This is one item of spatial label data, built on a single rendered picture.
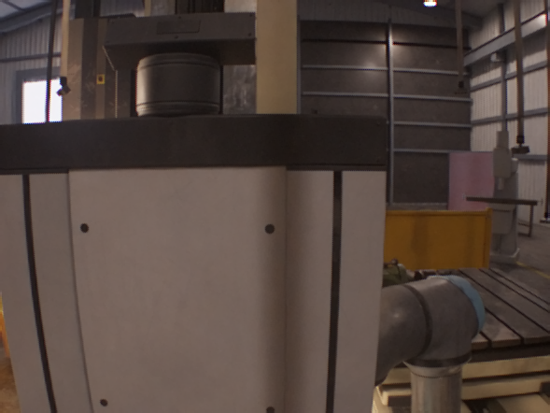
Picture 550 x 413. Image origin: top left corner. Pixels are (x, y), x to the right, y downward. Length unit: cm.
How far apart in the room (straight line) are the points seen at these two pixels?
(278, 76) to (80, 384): 214
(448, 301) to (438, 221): 376
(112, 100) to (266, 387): 231
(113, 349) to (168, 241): 11
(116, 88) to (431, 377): 226
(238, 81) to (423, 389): 198
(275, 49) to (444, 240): 279
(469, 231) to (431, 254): 46
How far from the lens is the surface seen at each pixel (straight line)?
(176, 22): 39
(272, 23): 248
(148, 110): 35
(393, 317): 62
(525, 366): 206
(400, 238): 434
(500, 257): 795
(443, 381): 73
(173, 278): 36
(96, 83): 264
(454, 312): 68
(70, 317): 40
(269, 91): 239
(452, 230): 450
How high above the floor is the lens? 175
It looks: 6 degrees down
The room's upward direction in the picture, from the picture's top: straight up
